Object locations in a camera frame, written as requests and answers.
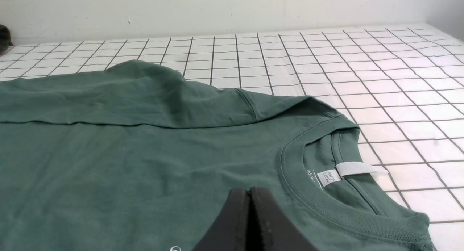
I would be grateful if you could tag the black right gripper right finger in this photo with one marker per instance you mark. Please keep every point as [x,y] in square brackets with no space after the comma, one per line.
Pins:
[270,228]

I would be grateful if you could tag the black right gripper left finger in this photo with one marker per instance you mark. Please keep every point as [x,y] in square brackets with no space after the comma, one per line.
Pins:
[229,230]

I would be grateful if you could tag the green long-sleeved shirt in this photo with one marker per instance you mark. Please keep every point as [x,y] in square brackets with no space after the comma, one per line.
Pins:
[137,158]

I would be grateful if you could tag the white grid-patterned tablecloth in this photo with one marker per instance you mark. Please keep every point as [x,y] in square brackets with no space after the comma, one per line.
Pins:
[402,85]

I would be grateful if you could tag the dark olive garment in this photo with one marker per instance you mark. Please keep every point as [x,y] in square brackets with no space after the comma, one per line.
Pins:
[5,39]

